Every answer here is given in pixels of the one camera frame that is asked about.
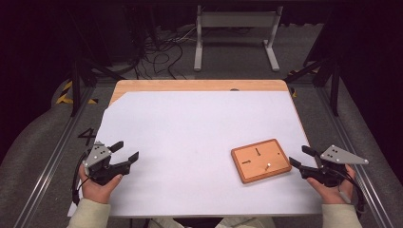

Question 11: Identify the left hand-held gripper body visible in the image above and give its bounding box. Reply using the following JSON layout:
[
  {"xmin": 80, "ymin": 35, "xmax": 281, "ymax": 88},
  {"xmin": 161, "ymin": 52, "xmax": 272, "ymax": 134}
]
[{"xmin": 83, "ymin": 141, "xmax": 131, "ymax": 186}]

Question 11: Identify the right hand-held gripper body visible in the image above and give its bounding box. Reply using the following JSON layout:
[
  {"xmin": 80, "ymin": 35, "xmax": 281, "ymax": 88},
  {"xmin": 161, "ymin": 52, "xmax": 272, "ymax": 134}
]
[{"xmin": 298, "ymin": 144, "xmax": 370, "ymax": 188}]

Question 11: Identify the wooden photo frame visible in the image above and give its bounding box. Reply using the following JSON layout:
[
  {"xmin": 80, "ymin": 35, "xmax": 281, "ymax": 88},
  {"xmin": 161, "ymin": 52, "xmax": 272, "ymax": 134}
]
[{"xmin": 230, "ymin": 138, "xmax": 293, "ymax": 185}]

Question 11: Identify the person's left hand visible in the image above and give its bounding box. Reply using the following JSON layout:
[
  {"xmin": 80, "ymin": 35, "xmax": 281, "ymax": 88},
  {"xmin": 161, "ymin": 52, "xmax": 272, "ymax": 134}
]
[{"xmin": 78, "ymin": 164, "xmax": 124, "ymax": 204}]

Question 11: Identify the person's right hand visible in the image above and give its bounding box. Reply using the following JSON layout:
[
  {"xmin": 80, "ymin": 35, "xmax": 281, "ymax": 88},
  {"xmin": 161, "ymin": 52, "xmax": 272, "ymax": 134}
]
[{"xmin": 306, "ymin": 163, "xmax": 356, "ymax": 205}]

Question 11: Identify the white paper sheet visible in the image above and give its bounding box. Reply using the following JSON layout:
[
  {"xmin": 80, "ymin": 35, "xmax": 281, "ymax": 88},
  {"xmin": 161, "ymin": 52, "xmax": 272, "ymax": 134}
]
[{"xmin": 67, "ymin": 90, "xmax": 324, "ymax": 219}]

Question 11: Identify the black metal stand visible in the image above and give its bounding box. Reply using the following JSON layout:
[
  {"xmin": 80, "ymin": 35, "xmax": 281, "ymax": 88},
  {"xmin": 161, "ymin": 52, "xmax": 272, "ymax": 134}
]
[
  {"xmin": 283, "ymin": 47, "xmax": 343, "ymax": 118},
  {"xmin": 67, "ymin": 9, "xmax": 125, "ymax": 118}
]

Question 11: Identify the grey metal stand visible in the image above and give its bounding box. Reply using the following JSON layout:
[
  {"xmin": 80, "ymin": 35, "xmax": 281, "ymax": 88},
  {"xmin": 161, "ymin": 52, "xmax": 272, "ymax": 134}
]
[{"xmin": 193, "ymin": 4, "xmax": 284, "ymax": 72}]

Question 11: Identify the aluminium floor rail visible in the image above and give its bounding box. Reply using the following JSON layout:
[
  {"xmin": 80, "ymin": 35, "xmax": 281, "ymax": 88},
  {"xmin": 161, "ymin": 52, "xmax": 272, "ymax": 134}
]
[
  {"xmin": 12, "ymin": 85, "xmax": 96, "ymax": 228},
  {"xmin": 317, "ymin": 86, "xmax": 393, "ymax": 228}
]

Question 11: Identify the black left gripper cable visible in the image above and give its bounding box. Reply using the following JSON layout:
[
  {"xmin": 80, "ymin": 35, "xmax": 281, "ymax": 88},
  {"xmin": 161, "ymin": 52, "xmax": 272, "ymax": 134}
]
[{"xmin": 71, "ymin": 150, "xmax": 91, "ymax": 206}]

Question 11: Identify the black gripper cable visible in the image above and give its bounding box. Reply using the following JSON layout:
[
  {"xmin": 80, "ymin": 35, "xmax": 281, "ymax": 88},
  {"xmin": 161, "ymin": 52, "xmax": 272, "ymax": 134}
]
[
  {"xmin": 332, "ymin": 167, "xmax": 367, "ymax": 219},
  {"xmin": 71, "ymin": 150, "xmax": 91, "ymax": 206}
]

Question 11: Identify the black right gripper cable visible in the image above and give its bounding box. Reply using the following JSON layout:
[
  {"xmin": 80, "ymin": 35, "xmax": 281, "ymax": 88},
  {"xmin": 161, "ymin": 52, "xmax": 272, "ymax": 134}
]
[{"xmin": 332, "ymin": 167, "xmax": 367, "ymax": 219}]

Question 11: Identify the tangle of black floor cables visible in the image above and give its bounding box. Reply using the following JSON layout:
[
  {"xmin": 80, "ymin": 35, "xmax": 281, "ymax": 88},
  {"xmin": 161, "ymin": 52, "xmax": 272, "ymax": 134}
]
[{"xmin": 132, "ymin": 28, "xmax": 198, "ymax": 80}]

